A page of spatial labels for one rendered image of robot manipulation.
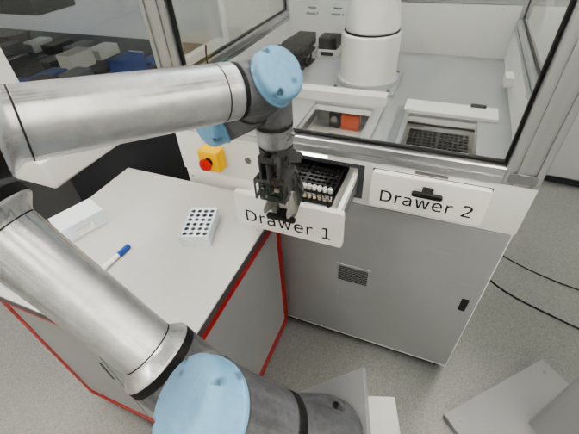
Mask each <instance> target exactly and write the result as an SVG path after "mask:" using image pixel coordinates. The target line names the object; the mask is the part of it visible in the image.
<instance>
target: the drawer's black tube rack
mask: <svg viewBox="0 0 579 434"><path fill-rule="evenodd" d="M292 164H294V165H295V166H296V168H297V169H298V170H299V172H298V175H299V177H302V182H303V183H306V184H308V183H311V184H312V185H314V184H316V185H317V187H318V186H319V185H320V186H322V188H323V187H327V188H332V189H333V195H332V202H328V201H327V200H326V201H323V200H322V195H321V200H320V201H319V200H318V197H317V195H318V194H316V199H313V193H312V196H311V198H308V192H307V196H306V197H302V202H304V201H306V202H312V203H317V204H321V205H325V206H327V208H329V207H331V206H332V205H333V202H334V200H335V198H336V195H337V194H338V192H339V189H340V187H341V185H342V183H343V182H344V180H345V178H346V174H347V172H348V171H349V169H350V167H348V166H343V165H337V164H329V163H323V162H318V161H314V160H308V159H303V158H302V159H301V162H299V163H298V162H295V163H292Z"/></svg>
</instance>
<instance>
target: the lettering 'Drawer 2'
mask: <svg viewBox="0 0 579 434"><path fill-rule="evenodd" d="M383 192H387V193H389V199H388V200H382V195H383ZM391 197H392V195H391V193H390V192H388V191H386V190H381V194H380V200H379V201H384V202H388V201H390V200H391ZM405 198H406V199H409V200H410V201H403V202H402V204H403V205H404V206H408V205H409V206H410V207H411V202H412V200H411V199H410V198H408V197H404V199H405ZM415 200H416V207H417V208H419V207H420V205H421V203H422V204H423V209H426V207H427V206H428V204H429V203H430V202H428V203H427V205H426V206H424V201H421V202H420V204H419V206H418V200H417V199H415ZM404 202H409V204H408V205H406V204H404ZM436 204H438V205H440V208H441V209H442V205H441V204H439V203H434V204H433V205H432V211H434V212H440V211H436V210H434V209H433V208H439V207H435V206H434V205H436ZM464 208H470V211H469V212H468V213H465V214H461V215H460V216H461V217H465V218H470V217H468V216H464V215H466V214H469V213H471V212H472V211H473V208H472V207H469V206H464Z"/></svg>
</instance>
